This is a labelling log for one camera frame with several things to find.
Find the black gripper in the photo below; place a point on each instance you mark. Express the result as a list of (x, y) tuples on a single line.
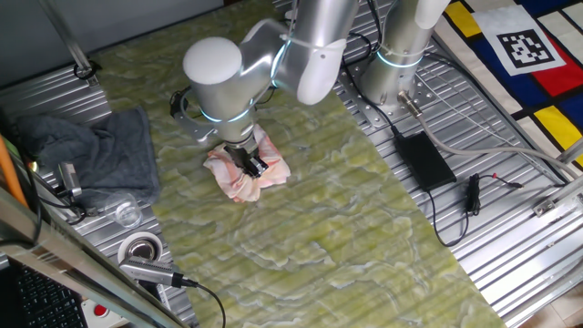
[(239, 152)]

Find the white cloth with pink stripes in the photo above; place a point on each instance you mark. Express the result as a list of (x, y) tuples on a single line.
[(241, 184)]

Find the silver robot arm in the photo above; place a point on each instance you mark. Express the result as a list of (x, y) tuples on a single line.
[(228, 77)]

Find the colourful block pattern cloth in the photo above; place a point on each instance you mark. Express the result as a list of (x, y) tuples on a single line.
[(551, 77)]

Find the green marble pattern mat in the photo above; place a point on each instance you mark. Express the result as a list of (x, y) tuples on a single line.
[(296, 228)]

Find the clear glass cup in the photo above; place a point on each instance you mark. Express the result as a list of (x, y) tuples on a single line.
[(125, 212)]

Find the round steel bowl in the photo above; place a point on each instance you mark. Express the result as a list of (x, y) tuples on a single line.
[(141, 248)]

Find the dark grey towel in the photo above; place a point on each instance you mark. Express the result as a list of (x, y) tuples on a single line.
[(114, 150)]

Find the black power adapter brick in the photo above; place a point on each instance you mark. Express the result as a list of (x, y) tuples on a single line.
[(423, 159)]

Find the grey box with red button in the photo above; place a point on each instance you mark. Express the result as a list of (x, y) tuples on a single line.
[(101, 310)]

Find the orange tube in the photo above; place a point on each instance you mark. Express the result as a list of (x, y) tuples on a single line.
[(9, 173)]

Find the black keyboard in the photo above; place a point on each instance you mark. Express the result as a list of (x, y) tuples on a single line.
[(45, 300)]

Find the white paper marker tag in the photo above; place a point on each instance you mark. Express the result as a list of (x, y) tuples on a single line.
[(524, 48)]

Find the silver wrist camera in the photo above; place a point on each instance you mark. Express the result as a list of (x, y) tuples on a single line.
[(193, 127)]

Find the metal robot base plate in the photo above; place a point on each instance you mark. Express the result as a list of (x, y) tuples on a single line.
[(364, 107)]

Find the silver ribbed camera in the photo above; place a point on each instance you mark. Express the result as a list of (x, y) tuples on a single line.
[(150, 271)]

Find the small grey camera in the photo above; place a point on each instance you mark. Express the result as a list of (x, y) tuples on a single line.
[(69, 178)]

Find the aluminium frame beam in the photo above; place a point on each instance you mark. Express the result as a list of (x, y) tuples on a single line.
[(45, 248)]

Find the slim aluminium post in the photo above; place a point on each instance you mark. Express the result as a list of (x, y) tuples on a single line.
[(68, 41)]

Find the aluminium profile with bracket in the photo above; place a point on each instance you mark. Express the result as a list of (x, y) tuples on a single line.
[(560, 200)]

